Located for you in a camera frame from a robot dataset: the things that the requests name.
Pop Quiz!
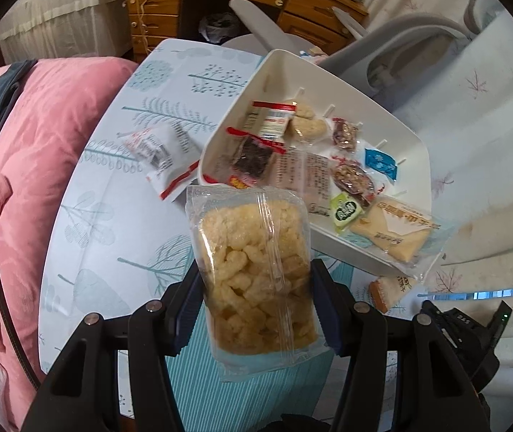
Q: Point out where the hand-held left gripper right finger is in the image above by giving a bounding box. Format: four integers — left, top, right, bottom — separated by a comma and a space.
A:
310, 259, 491, 432

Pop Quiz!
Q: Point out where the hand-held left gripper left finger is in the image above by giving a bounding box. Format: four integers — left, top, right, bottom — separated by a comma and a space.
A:
20, 262, 204, 432

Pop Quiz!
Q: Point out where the white red label snack packet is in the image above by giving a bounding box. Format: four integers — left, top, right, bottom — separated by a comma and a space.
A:
243, 100, 300, 141

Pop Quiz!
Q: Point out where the puffed rice snack packet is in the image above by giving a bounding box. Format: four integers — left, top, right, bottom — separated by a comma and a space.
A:
283, 99, 330, 144
185, 184, 322, 383

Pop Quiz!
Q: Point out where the clear mixed nut packet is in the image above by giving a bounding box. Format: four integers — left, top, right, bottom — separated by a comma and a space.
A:
331, 117, 360, 151

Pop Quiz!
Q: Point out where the black plastic bag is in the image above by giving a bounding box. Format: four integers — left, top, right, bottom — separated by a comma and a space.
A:
199, 11, 239, 43

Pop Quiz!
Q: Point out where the yellow cake slice packet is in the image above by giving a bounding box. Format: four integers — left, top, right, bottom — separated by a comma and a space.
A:
350, 195, 455, 282

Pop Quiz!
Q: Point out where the white lace furniture cover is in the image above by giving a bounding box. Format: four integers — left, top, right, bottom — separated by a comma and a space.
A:
0, 0, 133, 61

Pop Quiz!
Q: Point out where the red rimmed dark snack packet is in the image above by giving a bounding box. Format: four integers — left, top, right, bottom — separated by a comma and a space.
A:
225, 127, 286, 190

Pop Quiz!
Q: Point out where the beige snack packet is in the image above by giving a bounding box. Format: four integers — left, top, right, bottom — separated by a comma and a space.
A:
369, 274, 419, 313

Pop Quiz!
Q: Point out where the white red striped snack packet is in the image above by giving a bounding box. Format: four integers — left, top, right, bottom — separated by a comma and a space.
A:
119, 121, 201, 201

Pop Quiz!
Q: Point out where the clear printed snack packet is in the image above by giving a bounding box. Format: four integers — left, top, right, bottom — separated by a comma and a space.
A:
268, 148, 336, 217

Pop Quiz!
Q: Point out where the green snack packet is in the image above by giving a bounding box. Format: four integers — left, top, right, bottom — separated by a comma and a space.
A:
330, 193, 367, 235

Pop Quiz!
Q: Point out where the white floral quilt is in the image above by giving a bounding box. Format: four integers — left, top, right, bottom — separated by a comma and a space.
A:
364, 0, 513, 388

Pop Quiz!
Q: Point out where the white cable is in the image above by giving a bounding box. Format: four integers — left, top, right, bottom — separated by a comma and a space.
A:
128, 0, 154, 50

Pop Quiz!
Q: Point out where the grey office chair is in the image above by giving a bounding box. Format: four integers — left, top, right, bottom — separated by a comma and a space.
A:
221, 0, 495, 100

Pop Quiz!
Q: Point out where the blue snack packet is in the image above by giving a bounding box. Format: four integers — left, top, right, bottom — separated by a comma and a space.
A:
364, 148, 400, 181

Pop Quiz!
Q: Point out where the pink blanket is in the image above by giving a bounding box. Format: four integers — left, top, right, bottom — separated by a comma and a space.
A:
0, 56, 140, 432

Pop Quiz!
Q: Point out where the white plastic tray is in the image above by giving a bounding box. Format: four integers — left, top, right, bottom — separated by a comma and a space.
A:
197, 49, 432, 285

